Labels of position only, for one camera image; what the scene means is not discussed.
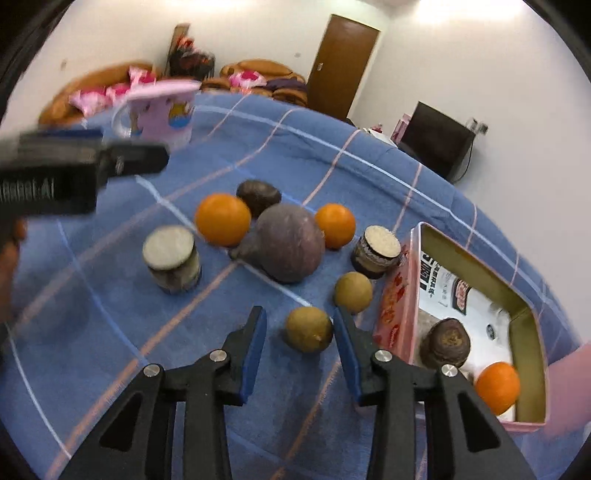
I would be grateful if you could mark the white wall outlet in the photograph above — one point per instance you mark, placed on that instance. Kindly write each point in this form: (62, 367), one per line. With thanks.
(479, 125)

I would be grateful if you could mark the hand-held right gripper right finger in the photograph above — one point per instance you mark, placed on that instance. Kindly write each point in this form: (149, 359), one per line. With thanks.
(347, 360)

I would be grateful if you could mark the pink cartoon mug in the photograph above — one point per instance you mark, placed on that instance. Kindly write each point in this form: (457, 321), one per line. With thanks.
(161, 122)

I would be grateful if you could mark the pink tin box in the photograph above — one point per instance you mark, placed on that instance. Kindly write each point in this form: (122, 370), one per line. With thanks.
(392, 304)

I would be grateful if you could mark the dark round beetroot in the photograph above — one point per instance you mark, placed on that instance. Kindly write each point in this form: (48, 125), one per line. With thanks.
(445, 344)

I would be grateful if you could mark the pink gift bag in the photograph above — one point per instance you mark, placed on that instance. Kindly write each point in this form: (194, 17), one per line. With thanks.
(401, 127)

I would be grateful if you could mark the pink floral pillow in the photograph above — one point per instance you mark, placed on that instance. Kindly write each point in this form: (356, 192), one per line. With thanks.
(247, 79)
(85, 99)
(141, 76)
(119, 91)

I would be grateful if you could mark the large orange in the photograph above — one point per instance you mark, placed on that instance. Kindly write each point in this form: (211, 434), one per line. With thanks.
(223, 219)

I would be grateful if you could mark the long brown leather sofa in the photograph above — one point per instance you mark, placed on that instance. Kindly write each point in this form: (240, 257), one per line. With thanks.
(57, 106)

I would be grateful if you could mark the dark brown passion fruit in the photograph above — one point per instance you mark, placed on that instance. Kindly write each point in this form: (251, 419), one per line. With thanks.
(258, 196)

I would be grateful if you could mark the blue plaid blanket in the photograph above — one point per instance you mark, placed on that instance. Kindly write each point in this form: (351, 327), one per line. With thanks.
(115, 332)

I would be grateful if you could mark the black television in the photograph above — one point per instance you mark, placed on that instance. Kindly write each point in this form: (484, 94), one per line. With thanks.
(436, 138)

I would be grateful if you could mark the small orange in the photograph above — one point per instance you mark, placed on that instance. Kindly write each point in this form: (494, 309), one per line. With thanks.
(335, 226)
(497, 387)

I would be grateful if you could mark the white television stand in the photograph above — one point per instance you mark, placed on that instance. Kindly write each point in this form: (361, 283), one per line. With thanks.
(376, 134)

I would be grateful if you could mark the person's left hand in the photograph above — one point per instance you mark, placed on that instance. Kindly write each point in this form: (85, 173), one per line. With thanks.
(13, 263)

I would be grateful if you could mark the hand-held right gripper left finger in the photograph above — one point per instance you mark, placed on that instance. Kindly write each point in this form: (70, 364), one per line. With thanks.
(256, 350)

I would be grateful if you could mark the small brown leather sofa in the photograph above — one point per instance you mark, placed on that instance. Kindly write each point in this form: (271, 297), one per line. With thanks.
(258, 66)

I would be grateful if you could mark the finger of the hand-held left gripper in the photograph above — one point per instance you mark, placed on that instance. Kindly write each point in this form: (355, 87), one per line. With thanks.
(136, 160)

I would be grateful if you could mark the brown wooden door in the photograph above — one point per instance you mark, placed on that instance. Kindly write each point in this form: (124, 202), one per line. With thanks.
(344, 67)

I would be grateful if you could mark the purple throw blanket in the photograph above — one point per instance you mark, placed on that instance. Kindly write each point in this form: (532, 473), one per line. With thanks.
(288, 85)

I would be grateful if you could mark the round brown kiwi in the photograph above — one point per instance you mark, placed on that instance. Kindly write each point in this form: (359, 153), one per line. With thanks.
(353, 291)
(308, 328)

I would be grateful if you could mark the large purple fig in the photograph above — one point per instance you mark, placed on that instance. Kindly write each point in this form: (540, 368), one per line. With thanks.
(290, 249)

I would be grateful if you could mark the pink cloth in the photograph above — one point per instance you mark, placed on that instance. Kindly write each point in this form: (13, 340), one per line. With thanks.
(568, 392)

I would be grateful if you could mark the wooden framed board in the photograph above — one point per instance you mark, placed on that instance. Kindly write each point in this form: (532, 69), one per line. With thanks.
(179, 33)

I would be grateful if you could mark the black rack with red items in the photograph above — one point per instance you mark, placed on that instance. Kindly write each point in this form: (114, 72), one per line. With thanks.
(191, 60)

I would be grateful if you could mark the dark glass jar grey lid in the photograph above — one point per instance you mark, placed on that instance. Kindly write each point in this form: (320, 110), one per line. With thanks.
(376, 251)

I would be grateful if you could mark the light glass jar grey lid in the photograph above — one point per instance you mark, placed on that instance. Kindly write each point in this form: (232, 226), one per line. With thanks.
(171, 258)

